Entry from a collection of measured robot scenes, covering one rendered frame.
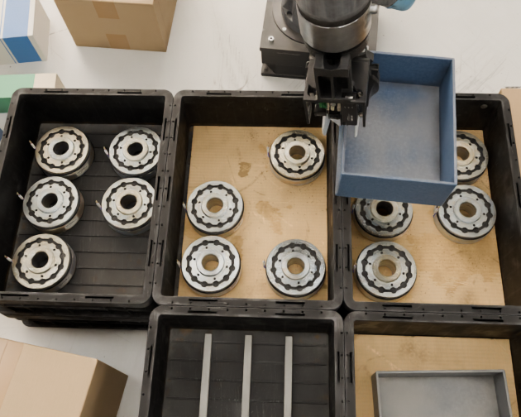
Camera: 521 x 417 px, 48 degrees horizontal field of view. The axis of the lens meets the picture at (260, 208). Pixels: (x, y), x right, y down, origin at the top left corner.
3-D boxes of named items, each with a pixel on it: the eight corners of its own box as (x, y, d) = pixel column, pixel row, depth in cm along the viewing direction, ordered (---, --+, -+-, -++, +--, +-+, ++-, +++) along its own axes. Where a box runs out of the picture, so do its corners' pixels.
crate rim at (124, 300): (18, 94, 111) (13, 87, 108) (176, 96, 109) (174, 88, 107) (-31, 303, 95) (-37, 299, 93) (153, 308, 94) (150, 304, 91)
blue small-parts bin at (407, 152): (342, 77, 90) (348, 48, 83) (441, 86, 89) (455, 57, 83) (334, 195, 82) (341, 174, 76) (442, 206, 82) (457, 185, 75)
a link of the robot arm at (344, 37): (301, -31, 61) (381, -31, 59) (305, 2, 65) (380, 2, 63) (290, 27, 58) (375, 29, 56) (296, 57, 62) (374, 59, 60)
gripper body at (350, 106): (304, 127, 72) (293, 65, 61) (313, 69, 75) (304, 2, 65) (368, 130, 70) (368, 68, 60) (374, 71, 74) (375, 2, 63)
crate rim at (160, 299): (176, 96, 109) (174, 88, 107) (337, 98, 108) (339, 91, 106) (153, 308, 94) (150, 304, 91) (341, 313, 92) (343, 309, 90)
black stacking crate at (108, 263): (38, 122, 119) (15, 89, 109) (183, 124, 118) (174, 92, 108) (-3, 314, 104) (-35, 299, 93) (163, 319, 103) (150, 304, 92)
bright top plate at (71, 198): (33, 174, 109) (31, 173, 109) (85, 180, 109) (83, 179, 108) (16, 224, 106) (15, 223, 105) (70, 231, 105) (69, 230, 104)
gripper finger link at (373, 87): (342, 107, 77) (338, 67, 70) (344, 96, 78) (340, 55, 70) (379, 108, 76) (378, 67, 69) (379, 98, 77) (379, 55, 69)
